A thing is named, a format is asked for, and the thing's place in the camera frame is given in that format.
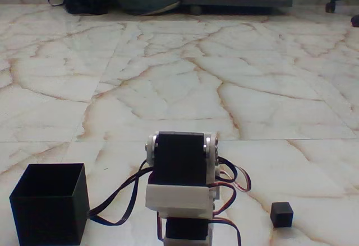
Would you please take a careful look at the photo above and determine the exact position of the small black cube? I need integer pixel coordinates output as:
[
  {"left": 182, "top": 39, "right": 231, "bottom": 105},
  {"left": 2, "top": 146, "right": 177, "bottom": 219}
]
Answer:
[{"left": 270, "top": 201, "right": 294, "bottom": 228}]

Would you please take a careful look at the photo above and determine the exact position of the black box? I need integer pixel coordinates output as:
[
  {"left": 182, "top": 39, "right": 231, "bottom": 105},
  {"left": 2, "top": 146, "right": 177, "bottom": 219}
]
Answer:
[{"left": 8, "top": 163, "right": 90, "bottom": 246}]

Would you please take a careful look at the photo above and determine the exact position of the black cable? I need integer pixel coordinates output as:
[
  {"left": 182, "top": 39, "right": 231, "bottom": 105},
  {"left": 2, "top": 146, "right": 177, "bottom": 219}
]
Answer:
[{"left": 89, "top": 159, "right": 154, "bottom": 226}]

